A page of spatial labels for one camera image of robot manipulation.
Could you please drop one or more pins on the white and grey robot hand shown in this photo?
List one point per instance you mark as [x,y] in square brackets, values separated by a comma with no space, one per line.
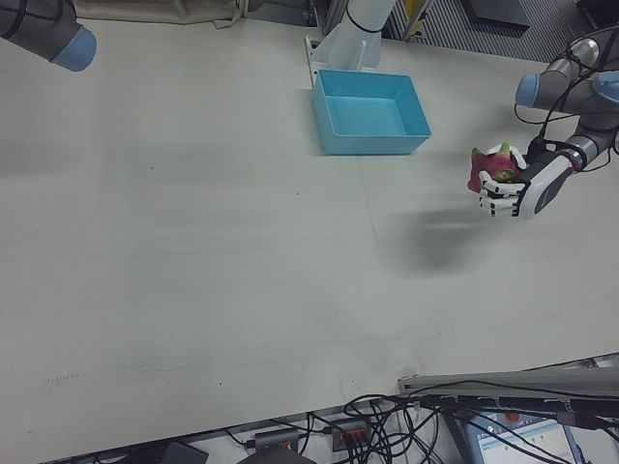
[546,186]

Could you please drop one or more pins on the pink dragon fruit toy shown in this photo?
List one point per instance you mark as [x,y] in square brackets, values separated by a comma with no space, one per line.
[483,169]

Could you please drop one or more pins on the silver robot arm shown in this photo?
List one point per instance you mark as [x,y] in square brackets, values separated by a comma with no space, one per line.
[38,29]
[556,82]

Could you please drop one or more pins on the black flat plate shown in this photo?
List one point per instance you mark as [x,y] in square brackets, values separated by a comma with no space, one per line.
[500,14]

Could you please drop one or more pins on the blue plastic bin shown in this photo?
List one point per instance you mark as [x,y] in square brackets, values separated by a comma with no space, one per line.
[367,142]

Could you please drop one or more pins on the white stand base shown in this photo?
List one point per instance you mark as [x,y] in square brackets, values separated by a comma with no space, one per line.
[353,43]

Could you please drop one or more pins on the blue grey teach pendant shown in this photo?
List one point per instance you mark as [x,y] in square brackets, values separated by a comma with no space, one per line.
[522,444]

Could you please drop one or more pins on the hub with orange ports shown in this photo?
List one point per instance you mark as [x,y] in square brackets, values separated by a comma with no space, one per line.
[350,431]

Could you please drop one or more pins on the grey usb hub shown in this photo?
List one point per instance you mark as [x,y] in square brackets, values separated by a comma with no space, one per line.
[278,438]

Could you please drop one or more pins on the beige cloth bag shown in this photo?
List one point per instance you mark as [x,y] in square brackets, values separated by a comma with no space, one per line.
[155,10]

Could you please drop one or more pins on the black flat device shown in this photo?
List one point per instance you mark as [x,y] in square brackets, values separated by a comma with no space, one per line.
[185,453]

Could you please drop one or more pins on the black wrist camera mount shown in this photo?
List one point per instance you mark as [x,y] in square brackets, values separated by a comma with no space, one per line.
[539,150]

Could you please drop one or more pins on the aluminium rail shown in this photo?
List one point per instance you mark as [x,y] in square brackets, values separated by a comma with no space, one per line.
[483,379]

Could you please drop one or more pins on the yellow black striped post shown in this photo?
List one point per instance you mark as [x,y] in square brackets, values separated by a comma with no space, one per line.
[417,17]

